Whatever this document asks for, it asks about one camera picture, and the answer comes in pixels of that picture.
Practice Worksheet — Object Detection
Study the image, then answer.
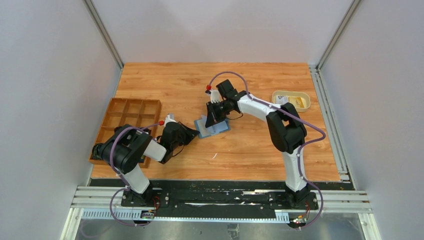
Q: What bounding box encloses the blue card holder wallet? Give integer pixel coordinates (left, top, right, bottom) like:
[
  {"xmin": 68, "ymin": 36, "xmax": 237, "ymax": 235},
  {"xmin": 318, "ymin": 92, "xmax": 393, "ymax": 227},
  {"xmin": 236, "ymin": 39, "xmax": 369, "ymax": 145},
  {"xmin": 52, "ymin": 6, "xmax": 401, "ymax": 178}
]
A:
[{"xmin": 194, "ymin": 115, "xmax": 231, "ymax": 139}]

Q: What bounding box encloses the gold VIP card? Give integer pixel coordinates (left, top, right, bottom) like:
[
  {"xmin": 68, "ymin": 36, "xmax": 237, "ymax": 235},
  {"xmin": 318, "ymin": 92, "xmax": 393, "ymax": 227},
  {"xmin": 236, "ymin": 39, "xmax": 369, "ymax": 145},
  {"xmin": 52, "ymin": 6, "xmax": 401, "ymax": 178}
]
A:
[{"xmin": 289, "ymin": 96, "xmax": 305, "ymax": 109}]

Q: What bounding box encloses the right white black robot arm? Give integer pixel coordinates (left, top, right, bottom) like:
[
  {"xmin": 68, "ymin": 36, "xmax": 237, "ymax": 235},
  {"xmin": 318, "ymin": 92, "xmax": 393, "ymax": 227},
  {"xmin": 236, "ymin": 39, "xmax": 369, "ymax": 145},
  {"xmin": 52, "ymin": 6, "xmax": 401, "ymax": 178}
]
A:
[{"xmin": 205, "ymin": 79, "xmax": 310, "ymax": 206}]

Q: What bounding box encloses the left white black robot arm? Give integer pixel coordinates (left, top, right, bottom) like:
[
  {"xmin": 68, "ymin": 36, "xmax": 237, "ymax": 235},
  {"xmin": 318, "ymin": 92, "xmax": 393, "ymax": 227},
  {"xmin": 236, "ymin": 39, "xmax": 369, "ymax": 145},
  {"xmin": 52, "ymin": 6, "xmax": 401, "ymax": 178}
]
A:
[{"xmin": 91, "ymin": 120, "xmax": 200, "ymax": 199}]

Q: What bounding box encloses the card lying in tray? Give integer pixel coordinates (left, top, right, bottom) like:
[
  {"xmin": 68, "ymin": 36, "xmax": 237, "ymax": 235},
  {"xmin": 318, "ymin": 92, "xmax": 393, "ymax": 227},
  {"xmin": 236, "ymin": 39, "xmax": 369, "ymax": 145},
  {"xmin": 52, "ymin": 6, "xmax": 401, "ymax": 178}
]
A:
[{"xmin": 275, "ymin": 95, "xmax": 290, "ymax": 105}]

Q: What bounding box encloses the wooden compartment tray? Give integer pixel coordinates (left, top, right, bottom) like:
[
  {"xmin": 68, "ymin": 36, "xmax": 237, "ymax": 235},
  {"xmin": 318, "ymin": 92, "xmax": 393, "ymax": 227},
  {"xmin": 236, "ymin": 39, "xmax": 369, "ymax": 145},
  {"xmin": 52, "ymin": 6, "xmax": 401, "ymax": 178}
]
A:
[{"xmin": 88, "ymin": 97, "xmax": 163, "ymax": 169}]

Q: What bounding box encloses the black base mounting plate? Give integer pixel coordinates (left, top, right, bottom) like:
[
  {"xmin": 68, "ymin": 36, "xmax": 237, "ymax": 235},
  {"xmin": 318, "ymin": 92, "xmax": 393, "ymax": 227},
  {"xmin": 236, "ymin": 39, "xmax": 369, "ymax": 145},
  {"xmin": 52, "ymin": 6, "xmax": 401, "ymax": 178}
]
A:
[{"xmin": 89, "ymin": 178, "xmax": 355, "ymax": 220}]

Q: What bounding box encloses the cream oval plastic tray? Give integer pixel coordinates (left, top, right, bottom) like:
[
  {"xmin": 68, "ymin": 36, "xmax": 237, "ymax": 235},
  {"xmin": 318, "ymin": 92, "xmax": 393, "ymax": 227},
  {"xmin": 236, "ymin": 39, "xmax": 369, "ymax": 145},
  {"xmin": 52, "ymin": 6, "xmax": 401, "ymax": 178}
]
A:
[{"xmin": 271, "ymin": 90, "xmax": 311, "ymax": 113}]

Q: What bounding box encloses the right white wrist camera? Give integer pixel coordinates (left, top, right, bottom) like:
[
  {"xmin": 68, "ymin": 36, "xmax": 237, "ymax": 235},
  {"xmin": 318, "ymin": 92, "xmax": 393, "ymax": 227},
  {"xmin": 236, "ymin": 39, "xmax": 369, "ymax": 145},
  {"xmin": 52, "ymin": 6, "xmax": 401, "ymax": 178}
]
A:
[{"xmin": 206, "ymin": 89, "xmax": 221, "ymax": 104}]

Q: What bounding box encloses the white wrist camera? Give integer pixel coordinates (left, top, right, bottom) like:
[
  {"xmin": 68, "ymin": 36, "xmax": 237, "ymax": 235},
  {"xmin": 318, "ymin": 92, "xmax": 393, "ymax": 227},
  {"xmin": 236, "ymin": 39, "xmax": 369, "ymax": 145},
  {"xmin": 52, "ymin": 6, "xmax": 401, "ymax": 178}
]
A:
[
  {"xmin": 206, "ymin": 89, "xmax": 221, "ymax": 104},
  {"xmin": 164, "ymin": 113, "xmax": 177, "ymax": 126}
]

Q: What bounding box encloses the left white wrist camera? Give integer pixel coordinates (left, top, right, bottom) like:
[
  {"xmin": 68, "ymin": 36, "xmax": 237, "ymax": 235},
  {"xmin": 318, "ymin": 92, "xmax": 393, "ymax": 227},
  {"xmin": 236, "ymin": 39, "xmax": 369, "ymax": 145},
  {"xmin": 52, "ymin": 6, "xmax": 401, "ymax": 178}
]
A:
[{"xmin": 164, "ymin": 113, "xmax": 177, "ymax": 126}]

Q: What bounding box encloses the left aluminium corner post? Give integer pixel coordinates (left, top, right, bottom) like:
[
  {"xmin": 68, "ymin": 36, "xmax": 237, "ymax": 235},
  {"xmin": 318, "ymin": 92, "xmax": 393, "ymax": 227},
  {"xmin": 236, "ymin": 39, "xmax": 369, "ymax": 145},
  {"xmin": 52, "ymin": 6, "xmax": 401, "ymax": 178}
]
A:
[{"xmin": 82, "ymin": 0, "xmax": 124, "ymax": 71}]

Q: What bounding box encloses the aluminium corner post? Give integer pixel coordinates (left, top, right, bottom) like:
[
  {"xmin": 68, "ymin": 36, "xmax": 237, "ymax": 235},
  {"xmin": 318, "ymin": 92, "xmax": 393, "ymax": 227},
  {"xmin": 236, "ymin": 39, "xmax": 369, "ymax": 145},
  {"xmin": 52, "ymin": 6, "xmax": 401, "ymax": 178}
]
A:
[
  {"xmin": 82, "ymin": 0, "xmax": 124, "ymax": 71},
  {"xmin": 315, "ymin": 0, "xmax": 362, "ymax": 72}
]

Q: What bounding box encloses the right aluminium corner post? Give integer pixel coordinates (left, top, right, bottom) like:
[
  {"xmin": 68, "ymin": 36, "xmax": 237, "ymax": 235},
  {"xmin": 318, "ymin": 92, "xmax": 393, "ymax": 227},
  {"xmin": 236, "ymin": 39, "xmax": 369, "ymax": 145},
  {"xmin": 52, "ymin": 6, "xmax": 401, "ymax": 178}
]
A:
[{"xmin": 315, "ymin": 0, "xmax": 362, "ymax": 72}]

